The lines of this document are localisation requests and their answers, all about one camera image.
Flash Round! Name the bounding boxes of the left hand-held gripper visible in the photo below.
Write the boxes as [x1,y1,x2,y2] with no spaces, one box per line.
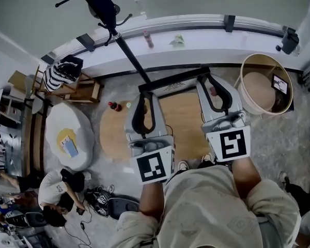
[123,91,177,185]

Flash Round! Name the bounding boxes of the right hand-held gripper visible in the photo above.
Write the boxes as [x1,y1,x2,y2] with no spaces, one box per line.
[195,73,251,163]

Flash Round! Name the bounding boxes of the black framed picture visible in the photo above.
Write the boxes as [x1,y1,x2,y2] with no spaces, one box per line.
[138,66,212,100]

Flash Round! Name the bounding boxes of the person's right forearm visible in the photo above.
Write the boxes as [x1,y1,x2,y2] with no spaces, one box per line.
[230,156,262,200]

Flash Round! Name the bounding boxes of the person's left forearm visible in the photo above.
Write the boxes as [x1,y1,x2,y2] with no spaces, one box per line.
[138,180,169,222]

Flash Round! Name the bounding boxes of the wooden coffee table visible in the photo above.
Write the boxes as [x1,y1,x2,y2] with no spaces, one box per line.
[99,91,213,162]

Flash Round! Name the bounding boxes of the dark cola bottle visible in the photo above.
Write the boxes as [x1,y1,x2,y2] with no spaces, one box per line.
[107,101,123,113]

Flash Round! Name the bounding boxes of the round beige pouf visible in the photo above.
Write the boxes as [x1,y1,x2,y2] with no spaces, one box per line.
[242,71,277,113]

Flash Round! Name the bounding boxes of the round beige side table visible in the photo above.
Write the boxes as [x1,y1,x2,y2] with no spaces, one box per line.
[234,53,295,117]

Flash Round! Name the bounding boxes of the person's left white shoe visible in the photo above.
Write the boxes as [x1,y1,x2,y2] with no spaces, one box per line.
[177,160,190,172]

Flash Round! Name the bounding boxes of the person's white shoe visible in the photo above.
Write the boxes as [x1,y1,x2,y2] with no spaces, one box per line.
[177,160,190,172]
[201,152,216,164]

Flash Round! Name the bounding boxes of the long white window ledge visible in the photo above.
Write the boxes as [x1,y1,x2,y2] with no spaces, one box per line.
[41,14,304,80]

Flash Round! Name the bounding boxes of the person's right white shoe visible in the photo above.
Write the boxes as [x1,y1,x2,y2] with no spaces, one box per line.
[201,152,216,164]

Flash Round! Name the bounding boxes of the wooden armchair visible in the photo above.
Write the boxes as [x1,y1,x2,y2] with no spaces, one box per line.
[32,65,104,105]

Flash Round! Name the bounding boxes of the person's black trousers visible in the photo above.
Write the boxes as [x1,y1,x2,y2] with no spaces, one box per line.
[196,160,233,171]

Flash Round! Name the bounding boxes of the black coat rack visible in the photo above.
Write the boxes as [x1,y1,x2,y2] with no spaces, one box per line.
[38,0,152,85]

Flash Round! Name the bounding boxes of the white egg-shaped pouf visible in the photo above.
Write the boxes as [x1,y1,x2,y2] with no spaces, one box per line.
[44,101,96,172]

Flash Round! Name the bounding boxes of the small green plant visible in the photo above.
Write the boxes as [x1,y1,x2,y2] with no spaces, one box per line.
[168,33,187,48]

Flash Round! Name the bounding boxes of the blue book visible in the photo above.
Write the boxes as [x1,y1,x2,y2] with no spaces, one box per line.
[62,139,80,158]

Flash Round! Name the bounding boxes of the white yellow book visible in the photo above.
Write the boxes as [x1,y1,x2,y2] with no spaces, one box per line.
[59,135,73,149]

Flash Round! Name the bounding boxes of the red drink bottle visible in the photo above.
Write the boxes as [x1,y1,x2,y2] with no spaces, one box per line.
[142,30,155,49]

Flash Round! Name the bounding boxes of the spare black gripper unit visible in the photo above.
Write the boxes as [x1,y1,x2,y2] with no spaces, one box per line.
[84,187,114,219]

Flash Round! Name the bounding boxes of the dark grey jug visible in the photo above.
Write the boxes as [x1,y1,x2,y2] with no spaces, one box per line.
[275,27,300,55]

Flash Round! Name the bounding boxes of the black white striped cushion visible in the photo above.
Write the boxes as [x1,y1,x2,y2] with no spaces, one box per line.
[43,55,84,93]

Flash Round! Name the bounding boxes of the grey-green roller blind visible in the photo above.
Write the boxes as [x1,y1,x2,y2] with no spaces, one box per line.
[135,0,310,33]

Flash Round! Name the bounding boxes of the person's beige shirt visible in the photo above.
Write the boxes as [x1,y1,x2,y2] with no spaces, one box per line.
[109,165,302,248]

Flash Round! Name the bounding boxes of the brown cardboard box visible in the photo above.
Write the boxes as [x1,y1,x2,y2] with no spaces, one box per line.
[7,70,29,90]

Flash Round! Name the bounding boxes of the white shelf unit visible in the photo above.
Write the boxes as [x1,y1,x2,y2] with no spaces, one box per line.
[0,86,24,129]

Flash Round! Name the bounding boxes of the grey black spare device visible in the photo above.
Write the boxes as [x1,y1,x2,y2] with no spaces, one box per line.
[4,210,48,229]

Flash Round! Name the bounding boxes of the black floor cable with adapter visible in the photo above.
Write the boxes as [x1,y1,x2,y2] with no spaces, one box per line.
[63,214,94,248]

